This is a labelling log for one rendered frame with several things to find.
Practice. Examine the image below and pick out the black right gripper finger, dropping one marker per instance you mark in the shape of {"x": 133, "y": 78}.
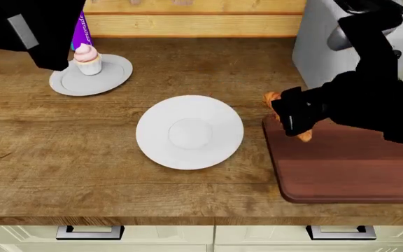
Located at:
{"x": 291, "y": 94}
{"x": 296, "y": 115}

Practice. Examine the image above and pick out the golden brown croissant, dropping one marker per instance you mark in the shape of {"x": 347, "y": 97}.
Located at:
{"x": 270, "y": 98}

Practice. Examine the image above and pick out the reddish brown wooden cutting board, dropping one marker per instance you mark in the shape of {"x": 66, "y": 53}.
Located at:
{"x": 341, "y": 168}

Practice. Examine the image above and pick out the grey metal toaster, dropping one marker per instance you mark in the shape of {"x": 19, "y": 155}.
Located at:
{"x": 317, "y": 39}

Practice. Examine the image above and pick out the empty white round plate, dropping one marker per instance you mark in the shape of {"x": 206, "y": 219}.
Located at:
{"x": 189, "y": 132}

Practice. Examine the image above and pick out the light wooden crate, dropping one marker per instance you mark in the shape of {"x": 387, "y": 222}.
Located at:
{"x": 194, "y": 21}

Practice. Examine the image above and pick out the cream drawer front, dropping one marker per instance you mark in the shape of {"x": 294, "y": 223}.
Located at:
{"x": 264, "y": 233}
{"x": 173, "y": 233}

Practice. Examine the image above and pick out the grey round plate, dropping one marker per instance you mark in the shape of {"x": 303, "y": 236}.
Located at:
{"x": 107, "y": 76}

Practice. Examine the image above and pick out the pink frosted cupcake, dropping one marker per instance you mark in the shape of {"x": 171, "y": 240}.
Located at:
{"x": 87, "y": 61}

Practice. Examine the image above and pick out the purple lemonade carton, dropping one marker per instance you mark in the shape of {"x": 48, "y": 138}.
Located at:
{"x": 81, "y": 31}

